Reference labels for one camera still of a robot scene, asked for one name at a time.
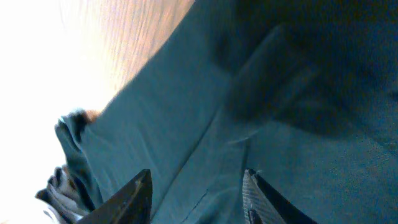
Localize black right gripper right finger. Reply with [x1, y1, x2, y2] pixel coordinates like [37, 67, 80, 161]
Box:
[242, 169, 317, 224]

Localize white crumpled t-shirt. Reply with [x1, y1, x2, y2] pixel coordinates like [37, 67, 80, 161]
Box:
[35, 165, 90, 224]

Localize black t-shirt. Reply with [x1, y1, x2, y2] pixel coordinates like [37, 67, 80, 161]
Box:
[55, 1, 397, 223]

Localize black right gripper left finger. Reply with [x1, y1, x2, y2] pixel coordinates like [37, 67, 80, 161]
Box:
[76, 169, 153, 224]

